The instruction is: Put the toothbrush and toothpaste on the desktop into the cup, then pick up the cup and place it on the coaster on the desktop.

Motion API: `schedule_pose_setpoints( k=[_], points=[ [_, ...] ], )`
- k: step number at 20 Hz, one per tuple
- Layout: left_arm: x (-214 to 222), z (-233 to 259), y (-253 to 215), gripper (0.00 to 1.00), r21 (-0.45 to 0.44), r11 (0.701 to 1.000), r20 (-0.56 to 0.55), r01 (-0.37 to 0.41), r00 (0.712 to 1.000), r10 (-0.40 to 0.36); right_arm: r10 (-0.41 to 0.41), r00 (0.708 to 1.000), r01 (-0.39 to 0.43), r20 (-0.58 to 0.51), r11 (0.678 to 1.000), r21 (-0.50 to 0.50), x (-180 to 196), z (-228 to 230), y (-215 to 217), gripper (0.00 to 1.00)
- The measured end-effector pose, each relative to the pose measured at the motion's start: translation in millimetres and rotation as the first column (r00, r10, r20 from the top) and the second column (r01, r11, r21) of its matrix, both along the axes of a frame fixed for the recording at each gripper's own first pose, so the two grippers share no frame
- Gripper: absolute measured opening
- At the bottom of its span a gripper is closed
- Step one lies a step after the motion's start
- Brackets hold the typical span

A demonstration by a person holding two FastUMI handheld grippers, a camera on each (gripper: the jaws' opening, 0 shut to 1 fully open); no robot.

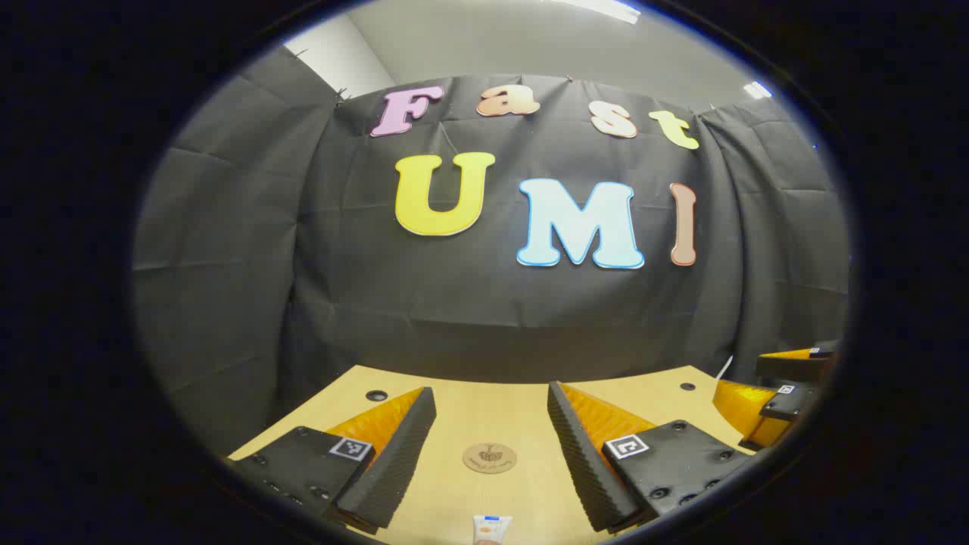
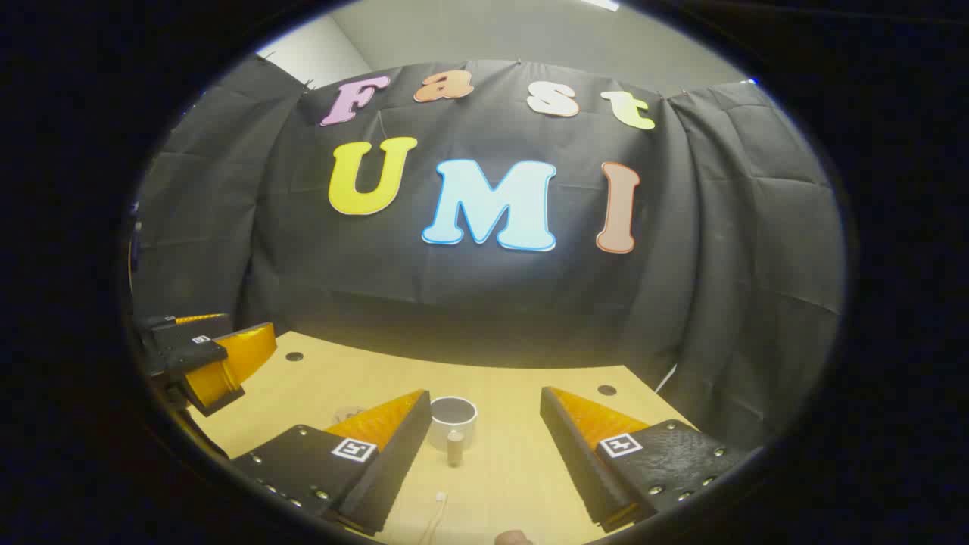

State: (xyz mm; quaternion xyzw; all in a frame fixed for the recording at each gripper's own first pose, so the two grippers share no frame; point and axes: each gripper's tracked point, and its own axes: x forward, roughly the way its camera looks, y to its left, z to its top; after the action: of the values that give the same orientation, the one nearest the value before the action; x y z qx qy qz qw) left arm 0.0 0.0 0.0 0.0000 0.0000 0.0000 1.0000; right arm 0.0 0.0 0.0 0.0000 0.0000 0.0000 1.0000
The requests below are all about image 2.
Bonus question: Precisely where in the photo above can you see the black backdrop cloth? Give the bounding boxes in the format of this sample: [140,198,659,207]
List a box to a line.
[129,54,847,455]

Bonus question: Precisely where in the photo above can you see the light wooden desktop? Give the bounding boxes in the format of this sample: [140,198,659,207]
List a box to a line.
[185,331,701,545]

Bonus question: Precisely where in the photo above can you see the white cup with wooden handle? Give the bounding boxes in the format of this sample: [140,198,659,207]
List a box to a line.
[426,396,479,468]

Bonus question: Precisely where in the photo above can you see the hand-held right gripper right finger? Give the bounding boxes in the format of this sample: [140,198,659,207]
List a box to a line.
[540,386,750,534]

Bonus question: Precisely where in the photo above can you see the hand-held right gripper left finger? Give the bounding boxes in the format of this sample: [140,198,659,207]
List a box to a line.
[231,389,432,537]

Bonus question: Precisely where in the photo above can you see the white toothbrush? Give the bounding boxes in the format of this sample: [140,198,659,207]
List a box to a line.
[420,492,449,545]

